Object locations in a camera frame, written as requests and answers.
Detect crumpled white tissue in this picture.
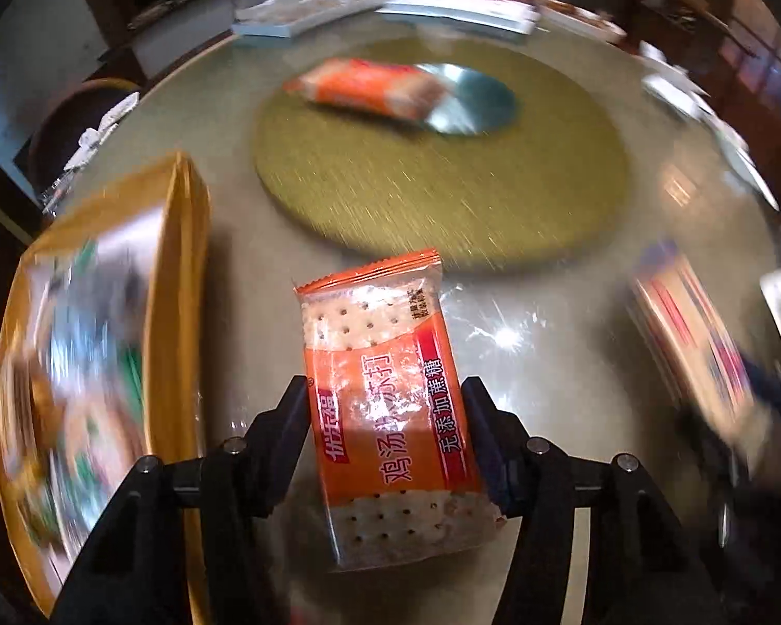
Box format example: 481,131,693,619
639,41,713,121

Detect white tissue on chair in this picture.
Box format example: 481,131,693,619
37,91,142,213

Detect silver round disc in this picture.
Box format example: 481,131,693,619
422,63,517,137

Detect round golden turntable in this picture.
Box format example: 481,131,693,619
253,34,629,276

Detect pile of mixed snack packets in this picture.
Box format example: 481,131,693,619
3,208,167,551

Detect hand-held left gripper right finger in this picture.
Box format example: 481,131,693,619
459,374,730,625

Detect blue and orange cracker packet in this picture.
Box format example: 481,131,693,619
626,241,757,419

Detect white tray with clear bag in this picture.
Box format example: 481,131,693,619
231,0,393,40

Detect wooden chair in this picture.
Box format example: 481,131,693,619
15,77,145,213

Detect white paper sheet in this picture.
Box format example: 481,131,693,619
708,116,781,210

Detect brown snack packets on edge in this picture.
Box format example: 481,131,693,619
539,0,629,45

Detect yellow tray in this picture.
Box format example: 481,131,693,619
0,151,213,625

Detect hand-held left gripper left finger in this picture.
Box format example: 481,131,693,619
52,374,313,625

